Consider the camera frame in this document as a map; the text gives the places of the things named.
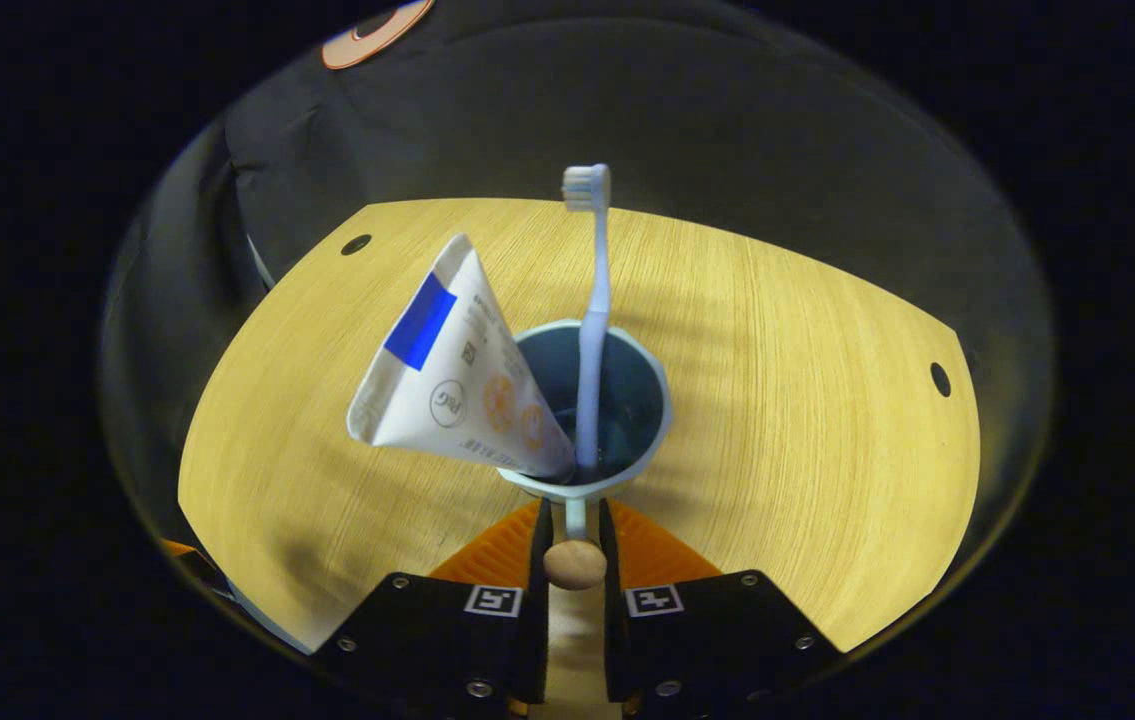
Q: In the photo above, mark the white toothpaste tube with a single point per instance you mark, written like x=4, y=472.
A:
x=447, y=390

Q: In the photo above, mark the pale blue toothbrush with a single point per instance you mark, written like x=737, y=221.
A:
x=595, y=330

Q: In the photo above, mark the black backdrop cloth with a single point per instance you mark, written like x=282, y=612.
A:
x=727, y=120

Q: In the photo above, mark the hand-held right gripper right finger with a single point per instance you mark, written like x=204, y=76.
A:
x=613, y=620

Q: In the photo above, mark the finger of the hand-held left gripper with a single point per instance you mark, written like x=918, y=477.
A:
x=192, y=562

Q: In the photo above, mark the pale blue cup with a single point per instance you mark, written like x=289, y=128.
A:
x=632, y=400

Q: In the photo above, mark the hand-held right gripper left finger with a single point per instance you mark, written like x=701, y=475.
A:
x=539, y=620

